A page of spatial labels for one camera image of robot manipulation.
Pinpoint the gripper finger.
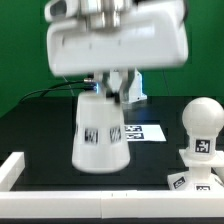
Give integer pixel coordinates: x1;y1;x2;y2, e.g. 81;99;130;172
110;70;128;102
94;72;112;97

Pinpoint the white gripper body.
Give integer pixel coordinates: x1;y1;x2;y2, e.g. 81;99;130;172
44;0;188;76

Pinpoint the white lamp shade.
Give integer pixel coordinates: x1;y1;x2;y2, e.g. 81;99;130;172
72;92;130;174

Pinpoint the white lamp bulb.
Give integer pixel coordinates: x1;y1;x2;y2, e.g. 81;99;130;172
182;97;224;161

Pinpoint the white lamp base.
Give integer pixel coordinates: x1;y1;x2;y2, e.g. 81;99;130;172
167;149;224;192

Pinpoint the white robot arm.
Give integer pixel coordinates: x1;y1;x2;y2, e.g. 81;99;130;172
44;0;188;102

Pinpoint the white marker sheet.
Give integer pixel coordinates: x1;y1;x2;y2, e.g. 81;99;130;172
125;124;166;142

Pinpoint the white left fence bar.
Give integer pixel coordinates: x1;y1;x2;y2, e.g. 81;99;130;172
0;152;25;192

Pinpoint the white fence bar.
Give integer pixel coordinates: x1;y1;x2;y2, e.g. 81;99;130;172
0;191;224;219
215;167;224;182
0;152;25;192

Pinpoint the white right fence bar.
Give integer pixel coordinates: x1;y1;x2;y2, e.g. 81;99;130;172
215;167;224;182

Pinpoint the white front fence bar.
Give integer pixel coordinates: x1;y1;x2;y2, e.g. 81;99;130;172
0;191;224;219

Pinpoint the black cable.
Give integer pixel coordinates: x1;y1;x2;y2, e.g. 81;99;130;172
18;79;96;104

